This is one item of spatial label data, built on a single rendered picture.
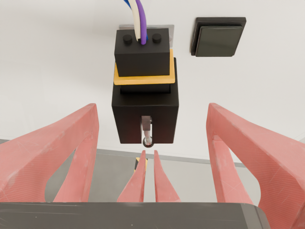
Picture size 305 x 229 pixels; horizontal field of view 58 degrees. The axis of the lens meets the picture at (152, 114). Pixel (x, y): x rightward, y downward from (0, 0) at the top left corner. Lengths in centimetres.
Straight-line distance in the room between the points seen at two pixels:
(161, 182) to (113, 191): 117
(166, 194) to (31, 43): 18
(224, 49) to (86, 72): 14
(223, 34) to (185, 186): 131
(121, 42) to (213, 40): 11
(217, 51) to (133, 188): 14
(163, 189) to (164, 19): 15
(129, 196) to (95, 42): 14
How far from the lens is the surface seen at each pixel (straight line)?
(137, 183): 26
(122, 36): 16
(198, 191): 154
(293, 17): 26
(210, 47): 25
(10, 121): 41
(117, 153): 47
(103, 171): 139
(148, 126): 20
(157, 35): 16
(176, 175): 147
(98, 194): 144
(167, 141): 21
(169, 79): 16
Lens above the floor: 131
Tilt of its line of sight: 76 degrees down
